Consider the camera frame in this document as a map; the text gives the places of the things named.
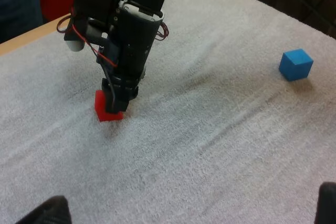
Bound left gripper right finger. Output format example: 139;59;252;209
314;182;336;224

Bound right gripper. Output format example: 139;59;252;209
101;0;165;115

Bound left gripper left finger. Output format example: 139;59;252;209
15;195;72;224

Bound red cube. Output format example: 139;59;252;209
93;89;124;123

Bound blue cube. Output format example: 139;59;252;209
278;48;314;82

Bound person's legs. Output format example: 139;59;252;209
0;0;44;44

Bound black cable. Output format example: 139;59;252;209
99;47;118;111

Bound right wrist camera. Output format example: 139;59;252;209
64;37;86;52

